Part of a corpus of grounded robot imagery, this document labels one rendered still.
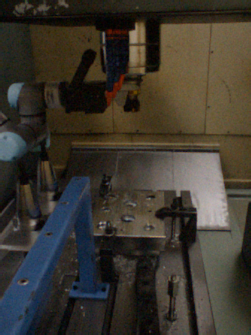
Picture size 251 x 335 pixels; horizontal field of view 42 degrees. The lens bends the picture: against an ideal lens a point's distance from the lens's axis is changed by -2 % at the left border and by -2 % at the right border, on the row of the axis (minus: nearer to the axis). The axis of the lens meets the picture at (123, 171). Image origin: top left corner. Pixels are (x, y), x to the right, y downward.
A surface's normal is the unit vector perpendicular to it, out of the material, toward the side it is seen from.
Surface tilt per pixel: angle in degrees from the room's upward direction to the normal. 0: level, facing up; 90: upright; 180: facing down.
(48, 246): 0
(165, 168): 24
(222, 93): 90
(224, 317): 0
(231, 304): 0
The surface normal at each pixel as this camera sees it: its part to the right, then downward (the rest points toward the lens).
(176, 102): -0.10, 0.39
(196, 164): -0.06, -0.69
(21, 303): -0.02, -0.92
